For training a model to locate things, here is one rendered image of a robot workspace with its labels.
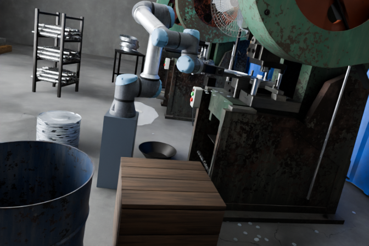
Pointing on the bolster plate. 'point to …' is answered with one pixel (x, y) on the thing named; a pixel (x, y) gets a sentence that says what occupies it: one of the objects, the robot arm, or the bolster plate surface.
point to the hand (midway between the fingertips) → (214, 69)
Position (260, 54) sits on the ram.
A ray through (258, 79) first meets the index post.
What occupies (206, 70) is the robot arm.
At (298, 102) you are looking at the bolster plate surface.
